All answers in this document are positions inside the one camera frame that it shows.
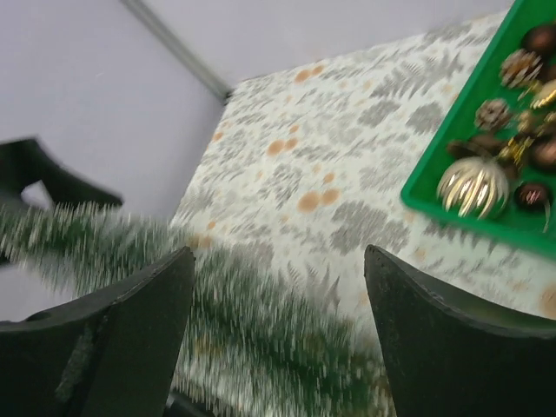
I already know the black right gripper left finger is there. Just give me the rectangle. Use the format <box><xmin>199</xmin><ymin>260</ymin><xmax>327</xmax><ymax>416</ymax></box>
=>
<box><xmin>1</xmin><ymin>247</ymin><xmax>195</xmax><ymax>416</ymax></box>

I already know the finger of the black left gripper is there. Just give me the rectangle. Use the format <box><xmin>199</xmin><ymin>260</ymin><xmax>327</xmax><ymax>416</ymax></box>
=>
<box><xmin>1</xmin><ymin>137</ymin><xmax>123</xmax><ymax>207</ymax></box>

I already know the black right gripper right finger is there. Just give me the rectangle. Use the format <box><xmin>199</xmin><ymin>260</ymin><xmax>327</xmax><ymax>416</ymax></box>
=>
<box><xmin>364</xmin><ymin>245</ymin><xmax>555</xmax><ymax>417</ymax></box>

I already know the small green christmas tree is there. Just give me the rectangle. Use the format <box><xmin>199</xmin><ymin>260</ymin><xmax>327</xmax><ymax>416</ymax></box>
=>
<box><xmin>1</xmin><ymin>202</ymin><xmax>395</xmax><ymax>416</ymax></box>

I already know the green plastic tray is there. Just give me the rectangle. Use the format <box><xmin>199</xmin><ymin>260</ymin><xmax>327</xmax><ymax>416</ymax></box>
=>
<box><xmin>401</xmin><ymin>1</ymin><xmax>555</xmax><ymax>257</ymax></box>

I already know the silver ribbed bauble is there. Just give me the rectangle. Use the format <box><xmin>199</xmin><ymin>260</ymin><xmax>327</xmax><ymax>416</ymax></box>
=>
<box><xmin>436</xmin><ymin>156</ymin><xmax>510</xmax><ymax>219</ymax></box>

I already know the small dark red bauble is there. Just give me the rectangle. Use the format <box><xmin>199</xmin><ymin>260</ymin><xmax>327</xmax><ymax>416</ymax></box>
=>
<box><xmin>513</xmin><ymin>182</ymin><xmax>553</xmax><ymax>212</ymax></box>

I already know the brown faceted bauble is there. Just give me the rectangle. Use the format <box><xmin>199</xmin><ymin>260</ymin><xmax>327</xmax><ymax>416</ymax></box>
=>
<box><xmin>529</xmin><ymin>137</ymin><xmax>556</xmax><ymax>172</ymax></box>

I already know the floral patterned table mat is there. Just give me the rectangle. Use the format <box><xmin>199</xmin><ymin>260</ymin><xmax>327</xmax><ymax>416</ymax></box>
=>
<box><xmin>169</xmin><ymin>8</ymin><xmax>556</xmax><ymax>417</ymax></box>

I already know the frosted pine cone lower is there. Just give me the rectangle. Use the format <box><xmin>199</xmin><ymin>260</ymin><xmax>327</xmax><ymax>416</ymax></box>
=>
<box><xmin>474</xmin><ymin>98</ymin><xmax>513</xmax><ymax>131</ymax></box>

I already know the frosted pine cone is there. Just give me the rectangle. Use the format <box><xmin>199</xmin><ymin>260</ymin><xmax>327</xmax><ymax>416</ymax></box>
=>
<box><xmin>500</xmin><ymin>49</ymin><xmax>543</xmax><ymax>89</ymax></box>
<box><xmin>474</xmin><ymin>98</ymin><xmax>513</xmax><ymax>131</ymax></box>

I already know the frosted pine cone upper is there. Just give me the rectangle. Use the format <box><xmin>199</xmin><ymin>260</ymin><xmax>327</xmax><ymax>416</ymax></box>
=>
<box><xmin>500</xmin><ymin>49</ymin><xmax>543</xmax><ymax>89</ymax></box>

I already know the dark brown bauble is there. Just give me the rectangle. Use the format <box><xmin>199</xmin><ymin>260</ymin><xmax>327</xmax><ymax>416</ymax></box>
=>
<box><xmin>520</xmin><ymin>23</ymin><xmax>556</xmax><ymax>56</ymax></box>

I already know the aluminium frame post left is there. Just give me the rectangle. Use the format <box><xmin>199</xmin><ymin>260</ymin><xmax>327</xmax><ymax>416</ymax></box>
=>
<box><xmin>121</xmin><ymin>0</ymin><xmax>234</xmax><ymax>105</ymax></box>

